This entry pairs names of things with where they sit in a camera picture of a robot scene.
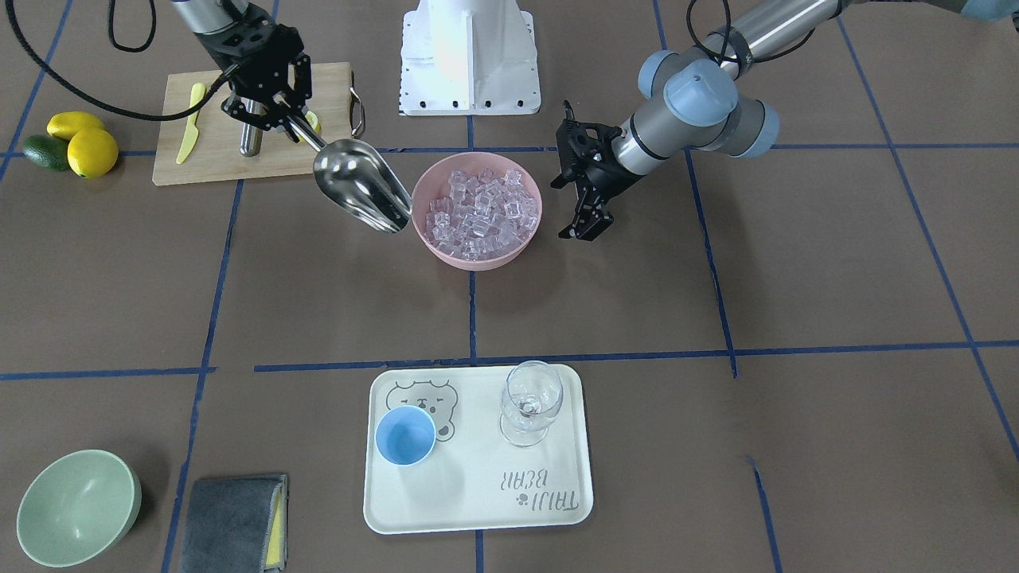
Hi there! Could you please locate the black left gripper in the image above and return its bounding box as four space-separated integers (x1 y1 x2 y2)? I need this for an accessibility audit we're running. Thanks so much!
551 100 642 242

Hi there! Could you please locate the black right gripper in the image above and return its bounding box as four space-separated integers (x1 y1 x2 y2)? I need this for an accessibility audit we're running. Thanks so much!
207 22 315 144

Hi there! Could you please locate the steel ice scoop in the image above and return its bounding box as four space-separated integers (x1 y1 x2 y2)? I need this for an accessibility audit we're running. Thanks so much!
287 113 412 233

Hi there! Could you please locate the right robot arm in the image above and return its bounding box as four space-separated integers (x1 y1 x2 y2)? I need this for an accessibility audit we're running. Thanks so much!
174 1 313 142

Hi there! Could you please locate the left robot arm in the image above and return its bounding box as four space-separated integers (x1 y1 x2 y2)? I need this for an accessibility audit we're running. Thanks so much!
551 1 850 242

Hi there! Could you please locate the pink bowl of ice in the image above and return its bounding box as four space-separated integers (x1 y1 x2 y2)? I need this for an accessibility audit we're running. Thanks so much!
412 152 543 271

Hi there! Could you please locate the blue plastic cup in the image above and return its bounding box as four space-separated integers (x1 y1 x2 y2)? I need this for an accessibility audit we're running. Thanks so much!
373 405 438 466

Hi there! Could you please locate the lemon half slice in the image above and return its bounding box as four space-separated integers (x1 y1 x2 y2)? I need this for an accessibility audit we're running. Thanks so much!
305 110 322 134

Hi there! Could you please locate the yellow plastic knife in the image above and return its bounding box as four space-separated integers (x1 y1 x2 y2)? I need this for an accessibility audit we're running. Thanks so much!
175 83 208 166

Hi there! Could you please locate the wooden cutting board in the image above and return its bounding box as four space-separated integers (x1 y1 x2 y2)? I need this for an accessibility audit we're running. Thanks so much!
152 62 363 186

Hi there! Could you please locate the yellow lemon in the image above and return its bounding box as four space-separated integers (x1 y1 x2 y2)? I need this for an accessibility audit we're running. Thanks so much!
67 127 119 178
46 111 106 142

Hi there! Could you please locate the clear wine glass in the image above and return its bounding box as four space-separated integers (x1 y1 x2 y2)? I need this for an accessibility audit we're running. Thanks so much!
499 361 564 447

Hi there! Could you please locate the green avocado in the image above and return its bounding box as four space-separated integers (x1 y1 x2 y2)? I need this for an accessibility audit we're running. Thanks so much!
22 134 72 173

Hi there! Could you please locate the cream bear tray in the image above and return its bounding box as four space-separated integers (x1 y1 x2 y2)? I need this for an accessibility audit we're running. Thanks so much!
363 364 595 536

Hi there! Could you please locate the green ceramic bowl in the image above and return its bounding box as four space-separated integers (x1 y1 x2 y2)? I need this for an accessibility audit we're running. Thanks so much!
16 449 142 568

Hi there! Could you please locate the steel rod handle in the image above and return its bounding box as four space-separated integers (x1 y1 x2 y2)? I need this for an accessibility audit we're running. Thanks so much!
239 99 264 158

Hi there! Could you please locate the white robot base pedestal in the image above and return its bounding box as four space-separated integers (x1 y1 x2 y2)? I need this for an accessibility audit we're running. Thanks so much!
398 1 542 117

